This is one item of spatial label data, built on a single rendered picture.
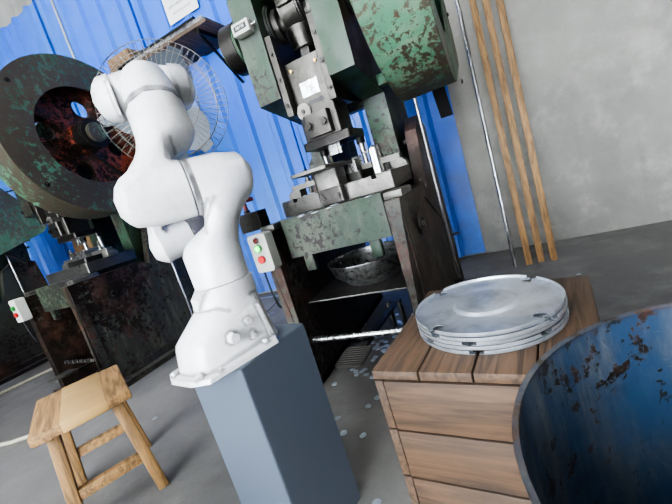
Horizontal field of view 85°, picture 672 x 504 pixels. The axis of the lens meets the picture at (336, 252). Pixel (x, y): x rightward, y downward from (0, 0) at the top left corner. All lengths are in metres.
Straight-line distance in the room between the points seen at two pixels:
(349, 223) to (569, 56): 1.72
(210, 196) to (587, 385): 0.63
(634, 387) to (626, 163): 2.14
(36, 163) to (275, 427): 1.77
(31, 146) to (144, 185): 1.53
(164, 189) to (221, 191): 0.10
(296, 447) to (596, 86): 2.32
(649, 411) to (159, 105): 0.88
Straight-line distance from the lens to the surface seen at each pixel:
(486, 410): 0.71
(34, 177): 2.18
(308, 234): 1.30
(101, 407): 1.27
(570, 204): 2.59
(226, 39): 1.64
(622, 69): 2.61
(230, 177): 0.73
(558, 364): 0.46
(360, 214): 1.21
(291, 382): 0.78
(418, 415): 0.76
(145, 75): 0.87
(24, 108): 2.30
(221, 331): 0.71
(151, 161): 0.75
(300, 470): 0.84
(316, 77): 1.43
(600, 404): 0.53
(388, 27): 1.13
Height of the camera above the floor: 0.70
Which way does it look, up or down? 10 degrees down
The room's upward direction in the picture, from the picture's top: 17 degrees counter-clockwise
